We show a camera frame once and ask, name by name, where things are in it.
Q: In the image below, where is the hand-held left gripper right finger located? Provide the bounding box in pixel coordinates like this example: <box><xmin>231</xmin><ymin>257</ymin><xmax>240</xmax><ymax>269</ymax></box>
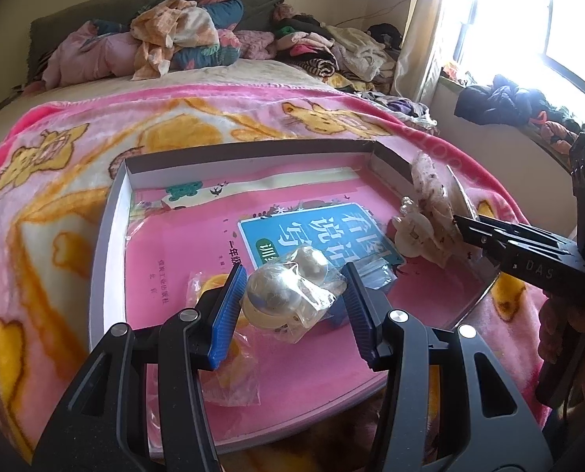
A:
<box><xmin>342</xmin><ymin>262</ymin><xmax>554</xmax><ymax>472</ymax></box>

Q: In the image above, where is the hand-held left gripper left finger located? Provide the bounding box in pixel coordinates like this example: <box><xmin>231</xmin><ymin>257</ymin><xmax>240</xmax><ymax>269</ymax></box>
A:
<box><xmin>32</xmin><ymin>262</ymin><xmax>249</xmax><ymax>472</ymax></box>

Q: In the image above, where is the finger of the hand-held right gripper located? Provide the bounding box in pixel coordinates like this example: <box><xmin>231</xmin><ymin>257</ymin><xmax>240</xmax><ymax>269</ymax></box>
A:
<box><xmin>452</xmin><ymin>214</ymin><xmax>520</xmax><ymax>262</ymax></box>
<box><xmin>478</xmin><ymin>218</ymin><xmax>577</xmax><ymax>257</ymax></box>

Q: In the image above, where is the clear packet of pearl balls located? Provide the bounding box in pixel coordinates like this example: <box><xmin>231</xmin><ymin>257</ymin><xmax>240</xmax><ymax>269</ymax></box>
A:
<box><xmin>240</xmin><ymin>246</ymin><xmax>353</xmax><ymax>345</ymax></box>

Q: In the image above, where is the yellow accessory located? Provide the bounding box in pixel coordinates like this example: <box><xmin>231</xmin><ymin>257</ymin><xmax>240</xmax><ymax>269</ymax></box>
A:
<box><xmin>187</xmin><ymin>271</ymin><xmax>264</xmax><ymax>409</ymax></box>

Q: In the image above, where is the white cloud hair claw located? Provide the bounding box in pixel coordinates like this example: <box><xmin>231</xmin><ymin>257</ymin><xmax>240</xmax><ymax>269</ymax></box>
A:
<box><xmin>388</xmin><ymin>212</ymin><xmax>447</xmax><ymax>259</ymax></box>

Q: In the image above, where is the shallow dark cardboard box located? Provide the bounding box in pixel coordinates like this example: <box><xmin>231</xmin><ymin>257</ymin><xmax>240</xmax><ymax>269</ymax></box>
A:
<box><xmin>88</xmin><ymin>138</ymin><xmax>502</xmax><ymax>456</ymax></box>

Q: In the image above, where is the person's right hand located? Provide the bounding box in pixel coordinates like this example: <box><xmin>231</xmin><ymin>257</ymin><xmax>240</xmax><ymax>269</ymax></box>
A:
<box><xmin>539</xmin><ymin>299</ymin><xmax>585</xmax><ymax>357</ymax></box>

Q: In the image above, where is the orange garment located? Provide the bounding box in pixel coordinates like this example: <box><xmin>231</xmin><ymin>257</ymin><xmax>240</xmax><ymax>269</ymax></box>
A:
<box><xmin>537</xmin><ymin>112</ymin><xmax>584</xmax><ymax>154</ymax></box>

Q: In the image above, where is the pink book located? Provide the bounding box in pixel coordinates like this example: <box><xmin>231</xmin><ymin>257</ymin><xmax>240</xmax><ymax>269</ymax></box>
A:
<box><xmin>125</xmin><ymin>167</ymin><xmax>486</xmax><ymax>453</ymax></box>

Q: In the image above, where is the black jacket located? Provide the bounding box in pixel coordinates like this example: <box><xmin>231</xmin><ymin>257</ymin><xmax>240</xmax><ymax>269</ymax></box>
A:
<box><xmin>454</xmin><ymin>74</ymin><xmax>550</xmax><ymax>131</ymax></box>

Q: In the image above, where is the floral laundry bag with clothes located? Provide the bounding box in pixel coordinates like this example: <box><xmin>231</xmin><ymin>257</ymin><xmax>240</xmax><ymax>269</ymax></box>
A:
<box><xmin>365</xmin><ymin>92</ymin><xmax>441</xmax><ymax>135</ymax></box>

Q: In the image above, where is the window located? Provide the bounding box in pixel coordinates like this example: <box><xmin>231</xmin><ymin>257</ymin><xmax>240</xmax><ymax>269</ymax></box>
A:
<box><xmin>440</xmin><ymin>0</ymin><xmax>585</xmax><ymax>125</ymax></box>

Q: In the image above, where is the pink printed blanket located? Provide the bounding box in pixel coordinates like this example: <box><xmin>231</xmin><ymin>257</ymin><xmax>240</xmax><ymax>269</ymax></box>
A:
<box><xmin>0</xmin><ymin>83</ymin><xmax>555</xmax><ymax>468</ymax></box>

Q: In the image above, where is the cream curtain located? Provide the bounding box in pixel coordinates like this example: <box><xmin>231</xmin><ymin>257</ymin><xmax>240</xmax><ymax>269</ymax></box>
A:
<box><xmin>396</xmin><ymin>0</ymin><xmax>476</xmax><ymax>110</ymax></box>

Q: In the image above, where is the beige bed sheet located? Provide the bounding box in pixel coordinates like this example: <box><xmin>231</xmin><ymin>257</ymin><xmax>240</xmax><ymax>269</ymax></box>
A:
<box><xmin>0</xmin><ymin>56</ymin><xmax>333</xmax><ymax>125</ymax></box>

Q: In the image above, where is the pink patterned pillow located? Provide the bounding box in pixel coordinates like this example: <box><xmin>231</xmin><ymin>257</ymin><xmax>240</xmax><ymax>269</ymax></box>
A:
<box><xmin>221</xmin><ymin>29</ymin><xmax>276</xmax><ymax>63</ymax></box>

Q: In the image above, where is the orange floral cloth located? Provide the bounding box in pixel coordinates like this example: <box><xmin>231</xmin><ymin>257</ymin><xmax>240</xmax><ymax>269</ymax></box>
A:
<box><xmin>129</xmin><ymin>0</ymin><xmax>221</xmax><ymax>82</ymax></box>

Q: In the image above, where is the pink quilt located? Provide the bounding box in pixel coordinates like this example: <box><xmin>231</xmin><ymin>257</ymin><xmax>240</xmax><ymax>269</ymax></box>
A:
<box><xmin>42</xmin><ymin>22</ymin><xmax>149</xmax><ymax>90</ymax></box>

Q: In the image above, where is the dark floral quilt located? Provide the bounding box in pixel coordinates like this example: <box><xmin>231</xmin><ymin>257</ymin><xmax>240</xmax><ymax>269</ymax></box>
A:
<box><xmin>90</xmin><ymin>0</ymin><xmax>247</xmax><ymax>72</ymax></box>

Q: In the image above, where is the pile of clothes on bed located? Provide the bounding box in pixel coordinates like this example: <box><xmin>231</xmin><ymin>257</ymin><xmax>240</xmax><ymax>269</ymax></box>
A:
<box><xmin>27</xmin><ymin>0</ymin><xmax>286</xmax><ymax>85</ymax></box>

